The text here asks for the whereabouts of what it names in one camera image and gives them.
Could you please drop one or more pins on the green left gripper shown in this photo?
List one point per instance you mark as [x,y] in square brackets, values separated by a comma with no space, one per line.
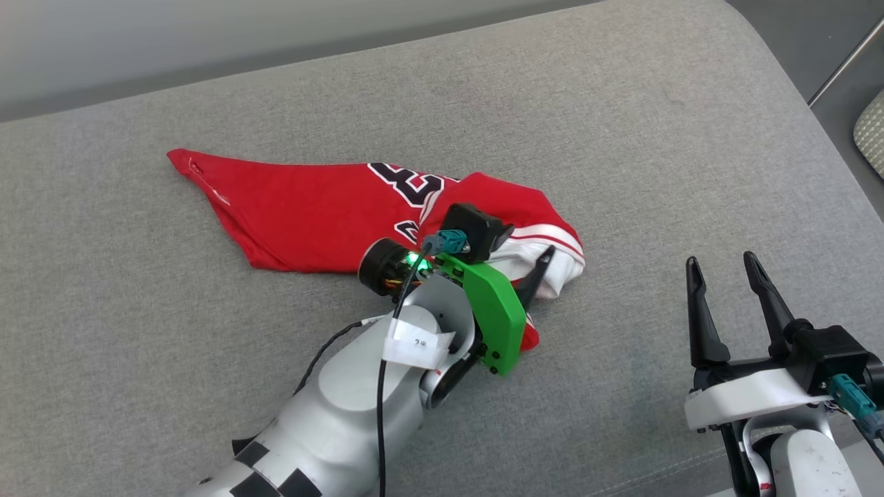
[494,310]

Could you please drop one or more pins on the pale patterned cushion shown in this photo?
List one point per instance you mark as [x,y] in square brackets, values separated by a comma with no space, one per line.
[873,134]

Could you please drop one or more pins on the thin metal rod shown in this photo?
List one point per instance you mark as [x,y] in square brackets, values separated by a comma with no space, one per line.
[846,62]

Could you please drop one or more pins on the black cylindrical motor green light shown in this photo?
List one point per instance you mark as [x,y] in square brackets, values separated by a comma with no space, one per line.
[380,266]

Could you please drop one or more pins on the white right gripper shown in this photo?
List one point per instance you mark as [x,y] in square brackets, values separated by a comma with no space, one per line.
[746,397]

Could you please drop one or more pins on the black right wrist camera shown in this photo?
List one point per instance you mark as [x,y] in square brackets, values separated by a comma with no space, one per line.
[836,355]

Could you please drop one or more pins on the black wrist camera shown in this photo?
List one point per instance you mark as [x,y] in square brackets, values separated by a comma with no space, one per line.
[476,228]
[836,355]

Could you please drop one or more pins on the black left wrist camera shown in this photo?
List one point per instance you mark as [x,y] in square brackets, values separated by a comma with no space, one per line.
[476,228]

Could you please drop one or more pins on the white paper label tape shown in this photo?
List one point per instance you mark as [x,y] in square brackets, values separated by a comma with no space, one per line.
[414,345]

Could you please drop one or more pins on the red Bulls basketball jersey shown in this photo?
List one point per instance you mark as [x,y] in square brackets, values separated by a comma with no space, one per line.
[297,207]

